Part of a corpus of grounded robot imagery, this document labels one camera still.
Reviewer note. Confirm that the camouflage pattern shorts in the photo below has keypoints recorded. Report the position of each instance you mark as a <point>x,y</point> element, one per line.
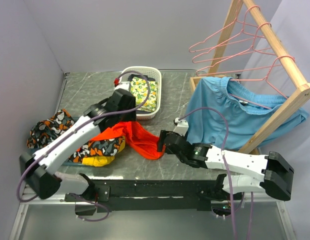
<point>46,131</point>

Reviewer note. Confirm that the blue shorts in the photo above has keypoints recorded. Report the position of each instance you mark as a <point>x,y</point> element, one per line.
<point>216,118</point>

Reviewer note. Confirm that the yellow shorts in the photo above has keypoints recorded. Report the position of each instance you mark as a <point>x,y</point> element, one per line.
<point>100,161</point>

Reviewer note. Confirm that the lemon print folded cloth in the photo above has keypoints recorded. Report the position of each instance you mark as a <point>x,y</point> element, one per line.
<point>147,95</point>

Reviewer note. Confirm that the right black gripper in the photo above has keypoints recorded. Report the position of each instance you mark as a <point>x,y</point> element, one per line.
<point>160,142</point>

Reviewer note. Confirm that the teal plastic tray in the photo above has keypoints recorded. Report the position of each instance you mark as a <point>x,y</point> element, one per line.
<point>52,156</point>

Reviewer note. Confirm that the wooden clothes rack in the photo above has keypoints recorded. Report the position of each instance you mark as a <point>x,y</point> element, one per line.
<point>285,76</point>

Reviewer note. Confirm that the pink hanger holding blue shorts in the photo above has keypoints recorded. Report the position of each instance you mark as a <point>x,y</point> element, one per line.
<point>245,102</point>

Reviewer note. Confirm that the pink wire hanger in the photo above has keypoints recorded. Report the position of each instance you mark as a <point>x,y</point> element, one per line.
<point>235,53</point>
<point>234,31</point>
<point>227,28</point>

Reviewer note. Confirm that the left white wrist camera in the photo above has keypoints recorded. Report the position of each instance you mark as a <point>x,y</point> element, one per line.
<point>122,85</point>

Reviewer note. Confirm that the orange shorts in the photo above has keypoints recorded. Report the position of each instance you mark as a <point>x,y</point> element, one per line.
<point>141,140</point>

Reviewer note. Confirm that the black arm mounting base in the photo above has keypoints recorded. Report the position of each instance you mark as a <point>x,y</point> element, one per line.
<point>133,195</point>

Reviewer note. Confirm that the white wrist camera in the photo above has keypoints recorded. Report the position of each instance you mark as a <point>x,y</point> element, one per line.
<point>122,85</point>
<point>181,127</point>

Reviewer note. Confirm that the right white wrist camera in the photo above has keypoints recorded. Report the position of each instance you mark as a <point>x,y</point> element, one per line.
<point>181,127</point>

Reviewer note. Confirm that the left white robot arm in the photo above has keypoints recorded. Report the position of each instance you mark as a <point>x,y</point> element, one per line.
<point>40,169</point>

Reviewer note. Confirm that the white plastic basket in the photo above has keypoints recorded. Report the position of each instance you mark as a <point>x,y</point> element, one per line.
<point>145,85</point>

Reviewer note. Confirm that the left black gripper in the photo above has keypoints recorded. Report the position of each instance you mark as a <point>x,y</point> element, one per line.
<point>130,116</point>

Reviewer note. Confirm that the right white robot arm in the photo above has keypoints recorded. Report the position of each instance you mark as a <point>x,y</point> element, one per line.
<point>270,174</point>

